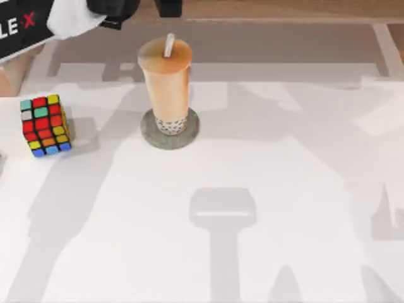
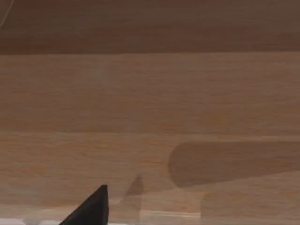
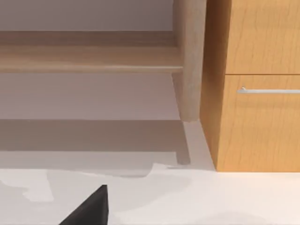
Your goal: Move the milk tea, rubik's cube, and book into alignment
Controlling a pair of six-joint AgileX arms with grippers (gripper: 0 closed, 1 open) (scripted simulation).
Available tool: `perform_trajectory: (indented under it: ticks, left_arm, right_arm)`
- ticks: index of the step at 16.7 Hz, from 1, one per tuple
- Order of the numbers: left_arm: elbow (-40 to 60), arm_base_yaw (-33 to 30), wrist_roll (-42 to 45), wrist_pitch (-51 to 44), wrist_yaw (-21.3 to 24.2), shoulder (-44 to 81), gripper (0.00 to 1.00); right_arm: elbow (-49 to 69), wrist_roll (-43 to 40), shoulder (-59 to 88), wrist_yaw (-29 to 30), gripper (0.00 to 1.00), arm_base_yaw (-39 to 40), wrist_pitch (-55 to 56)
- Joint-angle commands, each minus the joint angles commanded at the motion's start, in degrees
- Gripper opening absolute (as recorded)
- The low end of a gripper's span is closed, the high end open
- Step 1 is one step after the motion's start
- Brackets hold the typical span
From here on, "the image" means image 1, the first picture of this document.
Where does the milk tea cup with straw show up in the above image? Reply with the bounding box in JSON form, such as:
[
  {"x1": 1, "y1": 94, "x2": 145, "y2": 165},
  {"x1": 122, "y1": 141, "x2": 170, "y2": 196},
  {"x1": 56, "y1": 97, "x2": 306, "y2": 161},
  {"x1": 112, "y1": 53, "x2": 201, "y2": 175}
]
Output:
[{"x1": 137, "y1": 32, "x2": 193, "y2": 136}]

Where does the grey round coaster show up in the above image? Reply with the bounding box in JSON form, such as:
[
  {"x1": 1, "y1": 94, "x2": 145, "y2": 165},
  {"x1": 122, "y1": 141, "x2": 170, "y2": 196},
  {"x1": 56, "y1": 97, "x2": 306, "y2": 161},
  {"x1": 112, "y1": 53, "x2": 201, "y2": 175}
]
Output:
[{"x1": 140, "y1": 107, "x2": 201, "y2": 150}]

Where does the multicoloured puzzle cube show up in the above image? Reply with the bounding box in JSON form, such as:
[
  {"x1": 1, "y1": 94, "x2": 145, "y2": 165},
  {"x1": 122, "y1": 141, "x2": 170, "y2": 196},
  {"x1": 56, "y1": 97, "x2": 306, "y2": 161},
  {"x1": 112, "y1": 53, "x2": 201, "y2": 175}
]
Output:
[{"x1": 20, "y1": 93, "x2": 73, "y2": 158}]

